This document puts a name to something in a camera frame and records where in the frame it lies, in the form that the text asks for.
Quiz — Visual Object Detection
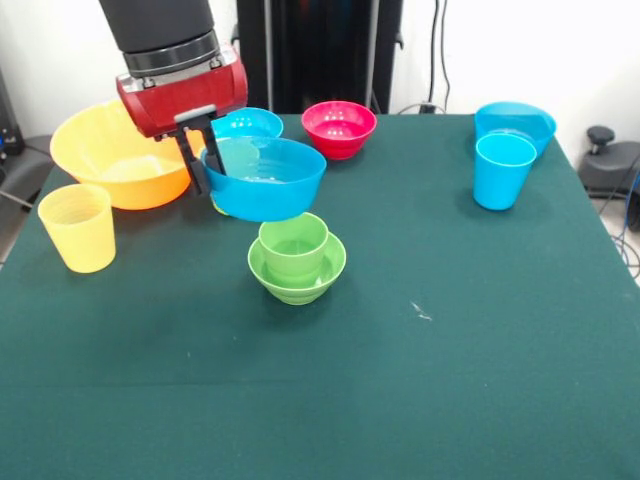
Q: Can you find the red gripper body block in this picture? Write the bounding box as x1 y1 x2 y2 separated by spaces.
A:
115 45 250 142

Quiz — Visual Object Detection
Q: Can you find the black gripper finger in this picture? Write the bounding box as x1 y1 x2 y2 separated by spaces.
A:
201 117 226 177
175 125 210 197

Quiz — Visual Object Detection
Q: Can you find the blue plastic bowl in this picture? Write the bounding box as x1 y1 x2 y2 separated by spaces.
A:
199 135 328 223
473 101 558 159

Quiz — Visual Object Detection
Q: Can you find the green plastic bowl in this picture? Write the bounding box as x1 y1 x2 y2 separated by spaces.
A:
247 232 348 306

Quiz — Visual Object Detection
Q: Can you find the cyan plastic bowl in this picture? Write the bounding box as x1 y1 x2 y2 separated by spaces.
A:
209 106 285 144

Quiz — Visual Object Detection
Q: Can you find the large orange plastic bowl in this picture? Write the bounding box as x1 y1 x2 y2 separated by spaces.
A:
49 98 206 210

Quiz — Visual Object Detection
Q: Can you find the pink plastic bowl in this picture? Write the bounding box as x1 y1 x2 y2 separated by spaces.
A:
301 100 378 161

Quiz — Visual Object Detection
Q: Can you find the yellow plastic cup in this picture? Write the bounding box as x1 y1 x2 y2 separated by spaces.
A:
37 183 117 274

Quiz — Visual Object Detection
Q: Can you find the grey floor stand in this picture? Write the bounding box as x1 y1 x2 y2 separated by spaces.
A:
0 134 54 206

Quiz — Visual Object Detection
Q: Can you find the black equipment box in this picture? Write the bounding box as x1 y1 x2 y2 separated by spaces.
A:
0 67 26 157

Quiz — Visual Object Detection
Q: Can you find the dark green tablecloth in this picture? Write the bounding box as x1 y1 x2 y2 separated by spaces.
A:
0 112 640 480

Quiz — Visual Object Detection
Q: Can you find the blue plastic cup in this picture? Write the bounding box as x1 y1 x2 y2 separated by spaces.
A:
473 133 538 211

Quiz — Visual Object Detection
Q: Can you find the black knobbed floor stand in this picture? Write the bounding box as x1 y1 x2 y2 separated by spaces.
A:
579 124 640 201

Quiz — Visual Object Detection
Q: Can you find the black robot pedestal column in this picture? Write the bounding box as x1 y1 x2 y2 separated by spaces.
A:
230 0 405 115

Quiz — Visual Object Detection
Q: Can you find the black hanging cable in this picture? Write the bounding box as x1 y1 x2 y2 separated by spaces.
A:
429 0 451 112

